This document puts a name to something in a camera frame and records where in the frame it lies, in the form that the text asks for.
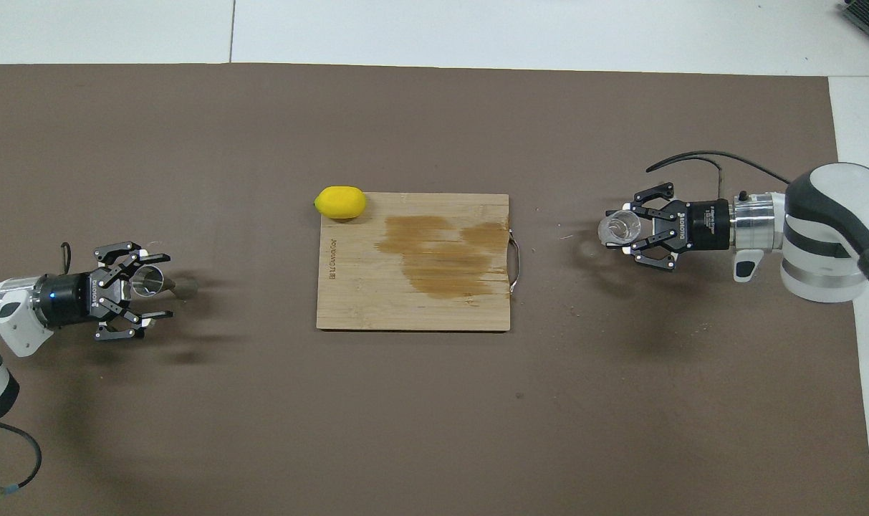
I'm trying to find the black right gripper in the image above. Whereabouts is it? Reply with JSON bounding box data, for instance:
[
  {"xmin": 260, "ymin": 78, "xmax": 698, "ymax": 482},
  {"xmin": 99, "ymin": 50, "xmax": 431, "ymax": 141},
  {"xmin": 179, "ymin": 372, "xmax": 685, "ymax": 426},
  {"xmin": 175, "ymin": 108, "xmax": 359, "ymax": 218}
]
[{"xmin": 606, "ymin": 183, "xmax": 731, "ymax": 272}]

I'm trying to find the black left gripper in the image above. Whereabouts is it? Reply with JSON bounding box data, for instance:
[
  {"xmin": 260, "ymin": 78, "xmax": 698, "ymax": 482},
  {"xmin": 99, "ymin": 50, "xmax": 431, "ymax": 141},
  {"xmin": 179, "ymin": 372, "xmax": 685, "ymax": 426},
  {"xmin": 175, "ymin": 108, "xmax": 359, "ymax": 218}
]
[{"xmin": 38, "ymin": 242, "xmax": 175, "ymax": 342}]

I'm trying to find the metal jigger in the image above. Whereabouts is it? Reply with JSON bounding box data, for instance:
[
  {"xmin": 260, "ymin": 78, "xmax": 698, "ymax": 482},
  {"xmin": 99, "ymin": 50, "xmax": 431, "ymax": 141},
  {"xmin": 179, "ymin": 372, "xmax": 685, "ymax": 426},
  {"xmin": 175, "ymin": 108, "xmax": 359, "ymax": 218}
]
[{"xmin": 130, "ymin": 265, "xmax": 199, "ymax": 300}]

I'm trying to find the clear glass cup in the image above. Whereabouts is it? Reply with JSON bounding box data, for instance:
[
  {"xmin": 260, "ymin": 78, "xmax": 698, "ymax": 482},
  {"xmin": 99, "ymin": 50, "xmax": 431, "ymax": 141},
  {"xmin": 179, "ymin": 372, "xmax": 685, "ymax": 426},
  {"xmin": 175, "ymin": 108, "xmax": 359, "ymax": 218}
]
[{"xmin": 597, "ymin": 211, "xmax": 643, "ymax": 247}]

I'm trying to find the brown table mat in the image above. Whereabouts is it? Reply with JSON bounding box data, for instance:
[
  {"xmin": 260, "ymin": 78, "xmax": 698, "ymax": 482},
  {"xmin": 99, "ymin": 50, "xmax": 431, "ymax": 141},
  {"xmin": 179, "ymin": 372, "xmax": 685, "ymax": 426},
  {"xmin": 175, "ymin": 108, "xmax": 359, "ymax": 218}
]
[{"xmin": 0, "ymin": 63, "xmax": 869, "ymax": 516}]

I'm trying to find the yellow lemon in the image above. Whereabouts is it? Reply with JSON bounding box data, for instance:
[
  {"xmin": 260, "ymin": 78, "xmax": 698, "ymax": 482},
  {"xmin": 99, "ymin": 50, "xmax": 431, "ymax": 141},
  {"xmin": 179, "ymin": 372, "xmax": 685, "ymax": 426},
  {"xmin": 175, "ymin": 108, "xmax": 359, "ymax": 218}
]
[{"xmin": 314, "ymin": 186, "xmax": 368, "ymax": 220}]

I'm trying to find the wooden cutting board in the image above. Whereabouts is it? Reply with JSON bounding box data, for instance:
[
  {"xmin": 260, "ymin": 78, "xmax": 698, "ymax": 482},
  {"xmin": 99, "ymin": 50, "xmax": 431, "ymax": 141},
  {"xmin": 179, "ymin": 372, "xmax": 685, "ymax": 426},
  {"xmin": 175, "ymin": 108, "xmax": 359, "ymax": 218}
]
[{"xmin": 316, "ymin": 192, "xmax": 522, "ymax": 333}]

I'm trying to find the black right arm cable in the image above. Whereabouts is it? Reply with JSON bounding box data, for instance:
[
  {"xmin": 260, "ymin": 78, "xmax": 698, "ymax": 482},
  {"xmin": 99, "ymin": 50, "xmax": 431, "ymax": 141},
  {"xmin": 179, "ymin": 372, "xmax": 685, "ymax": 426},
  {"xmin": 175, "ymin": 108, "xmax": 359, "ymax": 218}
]
[{"xmin": 645, "ymin": 150, "xmax": 793, "ymax": 201}]

